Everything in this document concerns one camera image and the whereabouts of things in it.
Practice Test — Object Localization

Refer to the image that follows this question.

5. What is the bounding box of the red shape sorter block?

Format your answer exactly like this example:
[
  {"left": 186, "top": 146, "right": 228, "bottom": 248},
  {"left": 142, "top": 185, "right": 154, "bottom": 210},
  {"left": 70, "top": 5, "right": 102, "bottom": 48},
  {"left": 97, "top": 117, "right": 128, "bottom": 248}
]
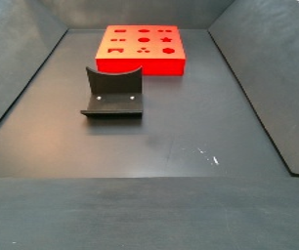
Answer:
[{"left": 94, "top": 25, "right": 186, "bottom": 76}]

